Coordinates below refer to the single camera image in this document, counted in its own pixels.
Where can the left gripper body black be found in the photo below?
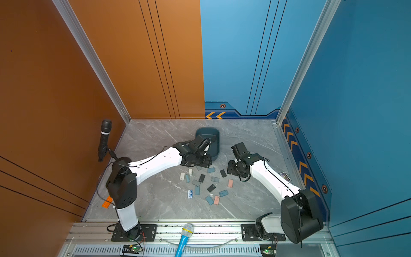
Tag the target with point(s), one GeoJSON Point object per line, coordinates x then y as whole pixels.
{"type": "Point", "coordinates": [203, 159]}

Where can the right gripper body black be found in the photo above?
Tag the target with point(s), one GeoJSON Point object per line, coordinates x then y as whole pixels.
{"type": "Point", "coordinates": [234, 168]}

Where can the black eraser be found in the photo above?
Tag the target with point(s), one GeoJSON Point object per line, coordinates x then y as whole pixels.
{"type": "Point", "coordinates": [223, 173]}
{"type": "Point", "coordinates": [211, 188]}
{"type": "Point", "coordinates": [202, 177]}

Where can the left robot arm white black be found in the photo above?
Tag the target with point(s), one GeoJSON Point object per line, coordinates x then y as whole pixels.
{"type": "Point", "coordinates": [126, 175]}

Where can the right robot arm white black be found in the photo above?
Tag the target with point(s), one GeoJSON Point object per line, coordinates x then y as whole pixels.
{"type": "Point", "coordinates": [300, 215]}

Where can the dark teal storage box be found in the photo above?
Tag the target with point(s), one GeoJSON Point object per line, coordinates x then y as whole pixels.
{"type": "Point", "coordinates": [213, 135]}

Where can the teal grey eraser centre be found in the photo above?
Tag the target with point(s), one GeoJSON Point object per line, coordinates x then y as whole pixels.
{"type": "Point", "coordinates": [215, 179]}

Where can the grey eraser middle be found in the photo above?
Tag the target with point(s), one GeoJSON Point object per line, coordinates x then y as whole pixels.
{"type": "Point", "coordinates": [196, 183]}

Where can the light blue eraser bottom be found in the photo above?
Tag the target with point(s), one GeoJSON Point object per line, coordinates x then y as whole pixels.
{"type": "Point", "coordinates": [210, 200]}

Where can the colourful printed card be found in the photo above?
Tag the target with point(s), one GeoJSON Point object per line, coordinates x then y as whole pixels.
{"type": "Point", "coordinates": [285, 176]}

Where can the blue handheld microphone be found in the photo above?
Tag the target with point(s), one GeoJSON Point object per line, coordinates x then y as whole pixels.
{"type": "Point", "coordinates": [187, 231]}

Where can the right green circuit board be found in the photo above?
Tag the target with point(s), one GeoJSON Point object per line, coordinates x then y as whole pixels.
{"type": "Point", "coordinates": [268, 250]}

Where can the green circuit board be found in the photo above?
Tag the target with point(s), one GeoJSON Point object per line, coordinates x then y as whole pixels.
{"type": "Point", "coordinates": [268, 250]}
{"type": "Point", "coordinates": [132, 250]}

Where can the black microphone on stand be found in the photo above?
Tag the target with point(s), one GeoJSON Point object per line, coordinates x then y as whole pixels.
{"type": "Point", "coordinates": [106, 144]}

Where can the orange plastic tag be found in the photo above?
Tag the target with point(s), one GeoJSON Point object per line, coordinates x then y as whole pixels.
{"type": "Point", "coordinates": [107, 203]}

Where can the left green circuit board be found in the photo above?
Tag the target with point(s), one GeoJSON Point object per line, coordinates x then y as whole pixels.
{"type": "Point", "coordinates": [132, 250]}

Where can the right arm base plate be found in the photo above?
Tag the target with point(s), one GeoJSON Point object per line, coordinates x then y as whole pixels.
{"type": "Point", "coordinates": [250, 233]}

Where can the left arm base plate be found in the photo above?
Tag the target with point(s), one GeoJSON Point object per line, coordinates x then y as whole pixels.
{"type": "Point", "coordinates": [144, 233]}

